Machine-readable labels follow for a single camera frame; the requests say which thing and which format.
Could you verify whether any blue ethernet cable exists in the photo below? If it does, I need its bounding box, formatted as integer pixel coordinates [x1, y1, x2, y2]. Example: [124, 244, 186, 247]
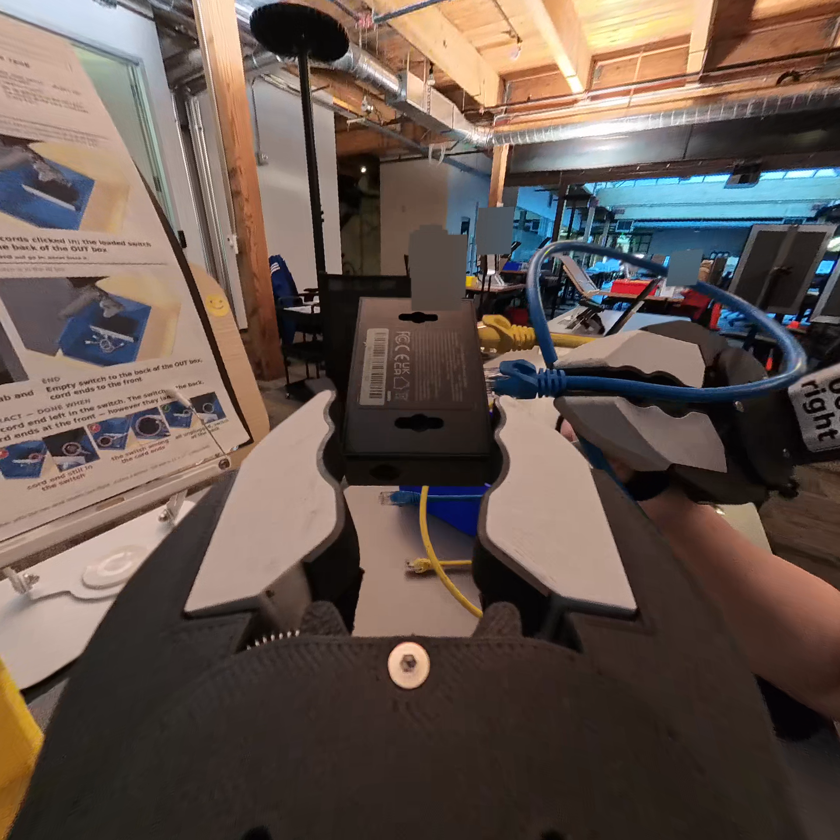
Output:
[379, 241, 809, 508]

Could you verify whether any wooden ceiling beam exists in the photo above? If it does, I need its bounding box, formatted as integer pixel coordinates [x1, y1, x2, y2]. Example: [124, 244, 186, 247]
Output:
[193, 0, 283, 382]

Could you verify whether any yellow plastic bin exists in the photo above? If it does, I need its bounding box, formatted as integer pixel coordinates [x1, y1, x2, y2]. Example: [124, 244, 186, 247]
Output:
[0, 656, 43, 818]

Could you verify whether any blue striped jacket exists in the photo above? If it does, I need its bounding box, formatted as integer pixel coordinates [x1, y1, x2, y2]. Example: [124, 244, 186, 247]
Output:
[269, 255, 299, 342]

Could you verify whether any printed instruction poster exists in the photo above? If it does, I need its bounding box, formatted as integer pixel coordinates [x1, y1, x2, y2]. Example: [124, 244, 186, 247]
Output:
[0, 13, 253, 526]

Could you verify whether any grey framed panel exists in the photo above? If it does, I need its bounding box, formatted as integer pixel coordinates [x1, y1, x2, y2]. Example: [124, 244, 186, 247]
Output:
[728, 223, 837, 315]

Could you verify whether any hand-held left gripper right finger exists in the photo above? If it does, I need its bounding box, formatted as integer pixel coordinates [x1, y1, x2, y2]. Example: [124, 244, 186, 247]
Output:
[477, 397, 637, 618]

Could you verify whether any long spiral air duct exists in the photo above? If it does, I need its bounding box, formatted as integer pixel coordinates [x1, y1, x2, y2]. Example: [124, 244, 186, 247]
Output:
[249, 39, 840, 152]

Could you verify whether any black round pole stand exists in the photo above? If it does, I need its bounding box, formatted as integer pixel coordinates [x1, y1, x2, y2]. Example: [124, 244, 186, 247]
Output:
[249, 0, 352, 277]

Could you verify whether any blue plastic bin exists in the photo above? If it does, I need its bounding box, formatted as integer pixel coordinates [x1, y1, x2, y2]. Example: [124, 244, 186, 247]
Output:
[400, 484, 491, 537]

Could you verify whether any black office chair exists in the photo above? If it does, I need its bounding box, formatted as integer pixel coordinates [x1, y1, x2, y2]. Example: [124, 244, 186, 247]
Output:
[318, 272, 414, 395]

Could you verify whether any black network switch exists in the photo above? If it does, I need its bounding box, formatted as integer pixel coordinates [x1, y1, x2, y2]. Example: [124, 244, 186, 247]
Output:
[341, 297, 503, 487]

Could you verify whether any yellow ethernet cable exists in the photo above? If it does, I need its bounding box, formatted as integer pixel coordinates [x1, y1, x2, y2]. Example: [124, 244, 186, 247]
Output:
[406, 314, 595, 619]

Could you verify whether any person's right forearm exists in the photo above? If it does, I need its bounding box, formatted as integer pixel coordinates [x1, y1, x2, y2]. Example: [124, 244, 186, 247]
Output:
[640, 492, 840, 719]

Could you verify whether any white stand base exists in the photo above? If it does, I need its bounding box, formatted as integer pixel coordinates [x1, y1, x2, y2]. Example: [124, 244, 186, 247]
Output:
[0, 499, 198, 690]

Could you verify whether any person's right hand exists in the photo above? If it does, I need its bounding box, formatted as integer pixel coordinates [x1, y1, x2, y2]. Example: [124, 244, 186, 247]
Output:
[559, 419, 672, 505]

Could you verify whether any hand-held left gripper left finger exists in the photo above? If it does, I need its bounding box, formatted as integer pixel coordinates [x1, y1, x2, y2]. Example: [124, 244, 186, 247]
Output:
[185, 390, 349, 618]

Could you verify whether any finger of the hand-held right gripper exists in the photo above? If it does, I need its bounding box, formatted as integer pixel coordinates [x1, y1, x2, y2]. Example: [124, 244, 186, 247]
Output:
[554, 392, 729, 473]
[554, 330, 721, 389]

